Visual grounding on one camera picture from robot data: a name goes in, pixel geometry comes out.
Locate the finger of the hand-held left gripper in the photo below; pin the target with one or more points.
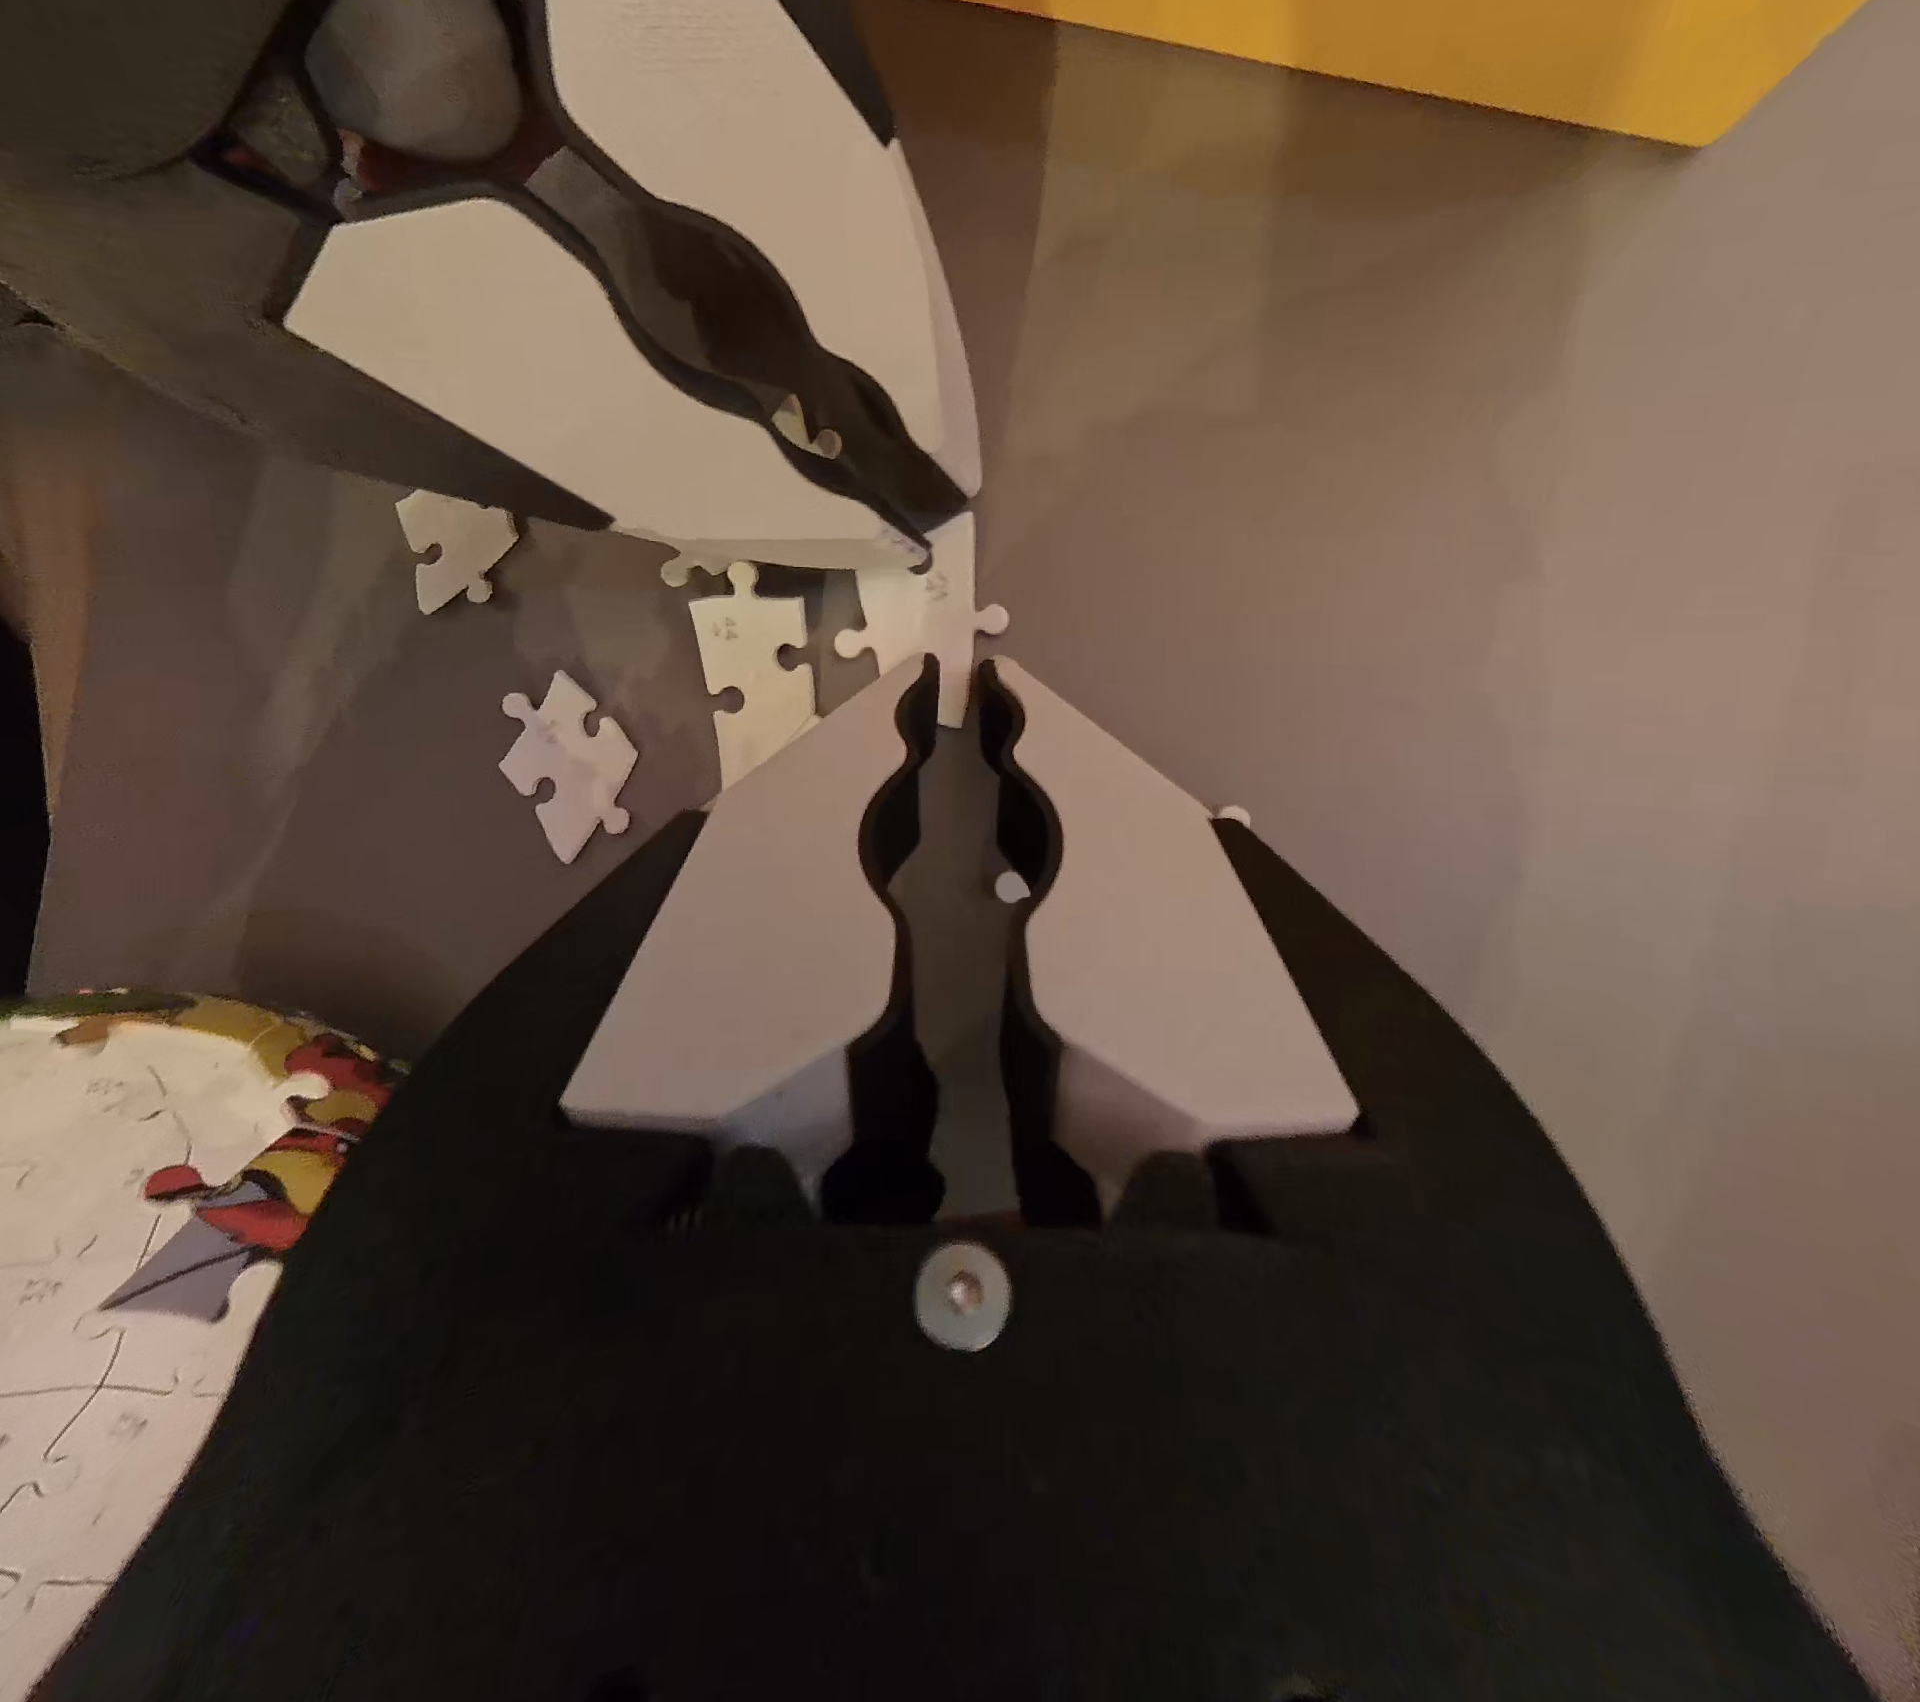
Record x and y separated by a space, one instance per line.
495 337
720 53

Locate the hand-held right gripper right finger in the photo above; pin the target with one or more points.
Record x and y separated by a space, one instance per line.
1170 967

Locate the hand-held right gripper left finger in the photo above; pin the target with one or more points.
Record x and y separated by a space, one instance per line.
751 952

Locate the partly built puzzle ball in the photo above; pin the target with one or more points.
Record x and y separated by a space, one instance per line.
105 1283

